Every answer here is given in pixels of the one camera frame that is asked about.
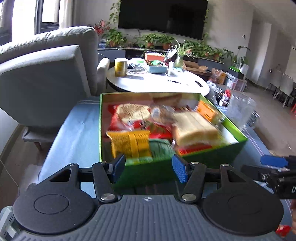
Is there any red yellow striped snack bag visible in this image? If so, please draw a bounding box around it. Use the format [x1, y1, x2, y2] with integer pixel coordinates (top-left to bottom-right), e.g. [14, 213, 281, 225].
[177, 143, 212, 155]

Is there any orange box on table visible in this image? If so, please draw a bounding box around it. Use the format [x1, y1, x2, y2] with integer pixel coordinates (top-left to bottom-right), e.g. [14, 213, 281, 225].
[145, 53, 165, 62]

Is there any open cardboard box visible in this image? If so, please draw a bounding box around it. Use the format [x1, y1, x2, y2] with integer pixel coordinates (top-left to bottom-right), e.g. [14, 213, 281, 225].
[184, 60, 208, 74]

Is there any light blue tray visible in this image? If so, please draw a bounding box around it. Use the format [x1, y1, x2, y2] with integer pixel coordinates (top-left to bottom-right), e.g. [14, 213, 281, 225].
[148, 66, 168, 74]

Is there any yellow tin can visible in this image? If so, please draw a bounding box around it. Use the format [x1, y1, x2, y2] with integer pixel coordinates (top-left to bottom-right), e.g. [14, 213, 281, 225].
[114, 58, 128, 77]

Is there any tall potted plant white pot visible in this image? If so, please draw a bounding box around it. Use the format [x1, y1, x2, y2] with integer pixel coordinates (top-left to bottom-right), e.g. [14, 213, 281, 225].
[227, 46, 251, 72]

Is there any red rice cracker bag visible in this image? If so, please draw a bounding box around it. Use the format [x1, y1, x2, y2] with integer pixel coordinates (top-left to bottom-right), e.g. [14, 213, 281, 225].
[108, 103, 151, 131]

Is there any red flower decoration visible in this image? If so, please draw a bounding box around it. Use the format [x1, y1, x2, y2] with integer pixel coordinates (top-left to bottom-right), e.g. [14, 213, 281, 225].
[93, 20, 110, 37]

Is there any grey armchair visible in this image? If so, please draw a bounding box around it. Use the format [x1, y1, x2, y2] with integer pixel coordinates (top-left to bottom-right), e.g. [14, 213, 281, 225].
[1, 26, 110, 148]

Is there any orange bread roll packet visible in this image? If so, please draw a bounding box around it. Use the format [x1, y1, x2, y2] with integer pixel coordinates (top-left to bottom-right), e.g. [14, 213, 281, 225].
[195, 100, 225, 126]

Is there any brown mushroom snack bag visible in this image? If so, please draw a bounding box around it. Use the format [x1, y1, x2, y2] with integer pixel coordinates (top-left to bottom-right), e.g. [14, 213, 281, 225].
[150, 93, 182, 126]

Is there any small red white snack packet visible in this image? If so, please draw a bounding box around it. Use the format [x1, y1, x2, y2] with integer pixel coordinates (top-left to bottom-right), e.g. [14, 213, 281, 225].
[276, 225, 292, 237]

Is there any clear glass mug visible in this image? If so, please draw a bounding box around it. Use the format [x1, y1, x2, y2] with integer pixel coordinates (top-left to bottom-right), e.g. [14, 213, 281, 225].
[226, 93, 256, 130]

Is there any yellow barcode snack packet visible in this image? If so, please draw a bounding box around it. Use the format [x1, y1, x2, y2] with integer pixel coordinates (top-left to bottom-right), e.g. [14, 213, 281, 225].
[106, 130, 152, 158]

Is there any white round coffee table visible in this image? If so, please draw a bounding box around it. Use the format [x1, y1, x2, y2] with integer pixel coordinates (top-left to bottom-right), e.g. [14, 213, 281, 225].
[106, 67, 210, 96]

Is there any green cardboard box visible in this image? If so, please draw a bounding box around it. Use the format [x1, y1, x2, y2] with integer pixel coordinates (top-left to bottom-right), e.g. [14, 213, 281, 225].
[99, 92, 247, 190]

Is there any spider plant in vase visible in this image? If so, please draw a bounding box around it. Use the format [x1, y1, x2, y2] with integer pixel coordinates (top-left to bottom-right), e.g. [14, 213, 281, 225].
[174, 41, 192, 68]

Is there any black wall television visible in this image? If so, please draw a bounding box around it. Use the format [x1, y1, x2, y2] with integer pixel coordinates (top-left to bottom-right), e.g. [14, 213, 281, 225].
[118, 0, 208, 39]

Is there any blue checked tablecloth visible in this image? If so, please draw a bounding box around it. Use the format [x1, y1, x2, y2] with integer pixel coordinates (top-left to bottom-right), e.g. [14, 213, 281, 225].
[38, 97, 287, 227]

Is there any green snack bag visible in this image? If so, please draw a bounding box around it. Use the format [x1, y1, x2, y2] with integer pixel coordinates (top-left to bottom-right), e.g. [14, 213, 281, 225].
[126, 138, 175, 165]

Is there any red monkey snack bag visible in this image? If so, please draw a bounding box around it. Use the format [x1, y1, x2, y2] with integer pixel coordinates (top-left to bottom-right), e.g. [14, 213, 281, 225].
[147, 123, 173, 140]

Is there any potted green plant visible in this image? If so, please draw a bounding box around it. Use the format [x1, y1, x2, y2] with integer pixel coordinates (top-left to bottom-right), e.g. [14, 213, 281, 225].
[102, 29, 127, 48]

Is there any clear toast bread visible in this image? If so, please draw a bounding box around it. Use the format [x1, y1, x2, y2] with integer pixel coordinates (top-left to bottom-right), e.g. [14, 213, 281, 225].
[172, 111, 223, 147]

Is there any clear storage bin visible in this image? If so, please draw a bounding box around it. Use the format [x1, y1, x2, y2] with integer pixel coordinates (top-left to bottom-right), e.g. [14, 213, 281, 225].
[225, 72, 247, 92]

